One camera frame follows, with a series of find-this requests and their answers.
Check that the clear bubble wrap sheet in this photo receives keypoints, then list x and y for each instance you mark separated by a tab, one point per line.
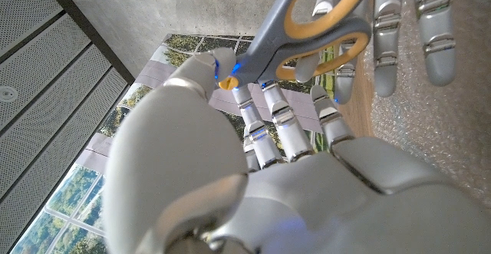
433	131

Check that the round white ceiling fixture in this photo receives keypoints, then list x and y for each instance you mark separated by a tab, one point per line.
7	93

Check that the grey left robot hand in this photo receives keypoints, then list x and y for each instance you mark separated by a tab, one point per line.
184	162

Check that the printed window forest backdrop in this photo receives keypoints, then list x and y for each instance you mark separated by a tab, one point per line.
76	192

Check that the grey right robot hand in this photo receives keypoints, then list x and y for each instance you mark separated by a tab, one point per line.
437	54

